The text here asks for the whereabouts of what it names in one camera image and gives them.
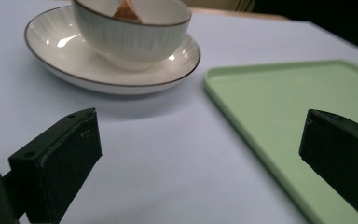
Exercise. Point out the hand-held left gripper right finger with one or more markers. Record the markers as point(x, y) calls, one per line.
point(341, 149)

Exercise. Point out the light green tray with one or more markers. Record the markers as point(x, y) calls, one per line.
point(292, 102)

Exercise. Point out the white ribbed bowl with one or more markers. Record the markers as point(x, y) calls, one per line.
point(130, 40)

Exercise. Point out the orange and white packet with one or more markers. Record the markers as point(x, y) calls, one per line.
point(127, 12)

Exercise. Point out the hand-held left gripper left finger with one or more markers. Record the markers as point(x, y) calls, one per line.
point(59, 155)

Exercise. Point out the white plate with dark rim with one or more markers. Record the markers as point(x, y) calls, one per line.
point(74, 59)

